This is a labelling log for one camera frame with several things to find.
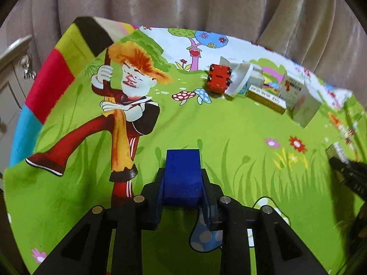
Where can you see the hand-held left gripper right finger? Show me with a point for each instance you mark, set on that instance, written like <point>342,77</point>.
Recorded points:
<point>210,206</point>

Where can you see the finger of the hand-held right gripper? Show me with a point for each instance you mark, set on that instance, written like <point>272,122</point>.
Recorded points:
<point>351,174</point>

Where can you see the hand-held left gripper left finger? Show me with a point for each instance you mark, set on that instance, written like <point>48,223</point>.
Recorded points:
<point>152,203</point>

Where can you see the small grey white box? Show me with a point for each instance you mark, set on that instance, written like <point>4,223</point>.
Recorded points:
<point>337,151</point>

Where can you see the blue block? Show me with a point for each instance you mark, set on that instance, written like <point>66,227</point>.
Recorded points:
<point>182,174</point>

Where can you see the large white box pink blot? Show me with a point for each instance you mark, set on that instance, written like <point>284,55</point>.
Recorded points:
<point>305,108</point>

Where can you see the green cartoon printed cloth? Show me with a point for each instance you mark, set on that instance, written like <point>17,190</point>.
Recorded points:
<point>229,126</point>

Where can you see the white medicine box red print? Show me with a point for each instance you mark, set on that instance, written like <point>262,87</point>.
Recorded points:
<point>292,87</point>

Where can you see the white box with gold print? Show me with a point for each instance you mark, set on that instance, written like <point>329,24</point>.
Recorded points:
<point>266,98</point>

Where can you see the red toy car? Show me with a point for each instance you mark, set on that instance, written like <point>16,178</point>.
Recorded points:
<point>219,77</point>

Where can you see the white carton box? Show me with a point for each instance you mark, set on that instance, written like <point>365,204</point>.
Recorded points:
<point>256,77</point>

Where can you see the white ornate nightstand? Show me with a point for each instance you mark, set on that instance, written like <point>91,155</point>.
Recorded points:
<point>14,91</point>

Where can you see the beige curtain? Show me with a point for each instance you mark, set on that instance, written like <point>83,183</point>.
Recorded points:
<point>183,0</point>

